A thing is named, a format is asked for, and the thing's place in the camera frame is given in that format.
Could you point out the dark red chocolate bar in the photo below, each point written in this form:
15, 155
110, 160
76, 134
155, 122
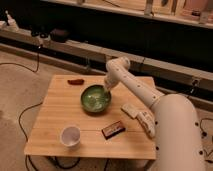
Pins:
113, 129

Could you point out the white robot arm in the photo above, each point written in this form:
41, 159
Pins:
177, 138

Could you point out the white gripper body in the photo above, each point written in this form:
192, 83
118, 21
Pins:
110, 81

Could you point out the red brown sausage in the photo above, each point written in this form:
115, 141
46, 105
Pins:
76, 82

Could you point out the white tube bottle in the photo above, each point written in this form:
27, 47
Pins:
147, 121

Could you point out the wooden table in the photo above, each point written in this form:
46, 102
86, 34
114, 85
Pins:
62, 108

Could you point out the white paper cup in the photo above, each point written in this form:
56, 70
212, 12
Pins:
70, 136

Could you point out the black box on ledge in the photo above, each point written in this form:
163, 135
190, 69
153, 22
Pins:
58, 35

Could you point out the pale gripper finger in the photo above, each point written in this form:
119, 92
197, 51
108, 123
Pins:
106, 90

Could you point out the white spray bottle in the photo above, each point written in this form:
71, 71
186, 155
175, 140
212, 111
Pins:
12, 22

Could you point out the green ceramic bowl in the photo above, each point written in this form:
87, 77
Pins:
95, 99

